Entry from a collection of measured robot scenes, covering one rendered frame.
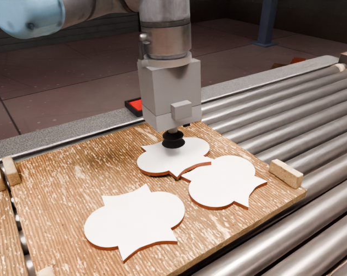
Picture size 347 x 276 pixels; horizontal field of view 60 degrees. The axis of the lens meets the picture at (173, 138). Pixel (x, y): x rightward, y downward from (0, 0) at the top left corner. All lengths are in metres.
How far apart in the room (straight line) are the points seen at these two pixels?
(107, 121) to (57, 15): 0.40
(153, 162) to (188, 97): 0.14
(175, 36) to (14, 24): 0.20
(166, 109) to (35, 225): 0.26
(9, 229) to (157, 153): 0.27
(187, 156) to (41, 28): 0.32
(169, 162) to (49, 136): 0.31
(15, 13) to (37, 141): 0.39
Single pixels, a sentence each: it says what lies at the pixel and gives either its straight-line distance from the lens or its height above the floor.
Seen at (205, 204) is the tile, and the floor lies 0.94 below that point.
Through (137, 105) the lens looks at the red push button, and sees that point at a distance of 0.79.
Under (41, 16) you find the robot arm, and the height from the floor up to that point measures 1.21.
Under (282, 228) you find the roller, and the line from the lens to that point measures 0.49.
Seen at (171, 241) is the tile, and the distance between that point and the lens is 0.42.
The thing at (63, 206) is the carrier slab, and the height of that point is 0.94.
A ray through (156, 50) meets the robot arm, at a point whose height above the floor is 1.15.
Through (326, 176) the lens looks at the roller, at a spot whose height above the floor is 0.92.
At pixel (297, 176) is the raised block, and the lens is 0.53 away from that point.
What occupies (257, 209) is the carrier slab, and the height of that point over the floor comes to 0.94.
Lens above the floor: 1.27
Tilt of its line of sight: 32 degrees down
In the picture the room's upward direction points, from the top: straight up
